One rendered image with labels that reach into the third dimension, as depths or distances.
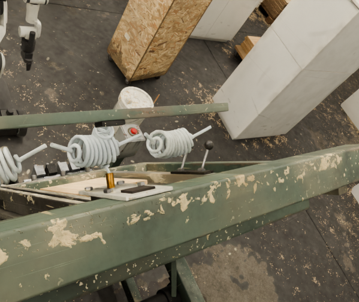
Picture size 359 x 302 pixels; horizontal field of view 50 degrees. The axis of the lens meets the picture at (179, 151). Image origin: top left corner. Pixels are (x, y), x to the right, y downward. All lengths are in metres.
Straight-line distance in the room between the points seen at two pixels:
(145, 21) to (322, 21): 1.47
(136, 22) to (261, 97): 1.36
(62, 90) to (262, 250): 2.26
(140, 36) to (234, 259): 2.09
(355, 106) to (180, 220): 5.67
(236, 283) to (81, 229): 2.70
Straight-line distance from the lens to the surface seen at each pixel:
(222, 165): 1.64
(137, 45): 3.60
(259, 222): 1.19
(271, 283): 3.48
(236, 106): 4.02
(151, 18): 3.43
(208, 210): 0.75
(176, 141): 0.85
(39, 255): 0.58
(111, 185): 0.78
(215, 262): 3.20
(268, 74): 3.76
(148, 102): 3.27
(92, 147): 0.73
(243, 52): 5.28
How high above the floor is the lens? 2.46
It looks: 43 degrees down
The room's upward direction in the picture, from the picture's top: 40 degrees clockwise
